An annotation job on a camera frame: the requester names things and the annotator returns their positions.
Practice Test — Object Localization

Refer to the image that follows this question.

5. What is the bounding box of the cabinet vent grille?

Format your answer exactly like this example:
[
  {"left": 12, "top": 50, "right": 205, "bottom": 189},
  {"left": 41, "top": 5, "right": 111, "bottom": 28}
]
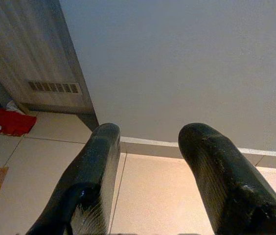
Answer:
[{"left": 27, "top": 80, "right": 81, "bottom": 95}]

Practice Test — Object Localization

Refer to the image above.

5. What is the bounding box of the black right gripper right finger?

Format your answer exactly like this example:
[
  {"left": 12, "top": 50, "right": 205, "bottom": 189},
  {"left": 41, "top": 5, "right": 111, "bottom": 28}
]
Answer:
[{"left": 178, "top": 122, "right": 276, "bottom": 235}]

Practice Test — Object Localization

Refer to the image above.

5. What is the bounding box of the red cloth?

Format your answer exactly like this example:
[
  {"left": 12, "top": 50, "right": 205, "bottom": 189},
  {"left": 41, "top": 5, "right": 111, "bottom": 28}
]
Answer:
[{"left": 0, "top": 109, "right": 37, "bottom": 137}]

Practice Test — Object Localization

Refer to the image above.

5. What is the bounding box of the white crumpled cloth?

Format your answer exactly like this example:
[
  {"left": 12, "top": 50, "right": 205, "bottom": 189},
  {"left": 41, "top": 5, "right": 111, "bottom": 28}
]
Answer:
[{"left": 5, "top": 101, "right": 23, "bottom": 115}]

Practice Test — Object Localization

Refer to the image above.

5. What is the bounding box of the grey wooden cabinet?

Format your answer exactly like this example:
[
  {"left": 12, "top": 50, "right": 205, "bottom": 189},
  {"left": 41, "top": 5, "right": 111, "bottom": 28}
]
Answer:
[{"left": 0, "top": 0, "right": 100, "bottom": 132}]

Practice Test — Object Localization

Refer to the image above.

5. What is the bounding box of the white wall baseboard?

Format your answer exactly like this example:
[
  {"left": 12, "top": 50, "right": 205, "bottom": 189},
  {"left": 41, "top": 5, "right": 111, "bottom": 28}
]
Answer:
[{"left": 119, "top": 136, "right": 276, "bottom": 171}]

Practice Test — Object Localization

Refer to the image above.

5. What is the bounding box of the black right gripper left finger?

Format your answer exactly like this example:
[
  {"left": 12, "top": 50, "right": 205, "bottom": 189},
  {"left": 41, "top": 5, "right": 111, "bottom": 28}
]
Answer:
[{"left": 25, "top": 122, "right": 121, "bottom": 235}]

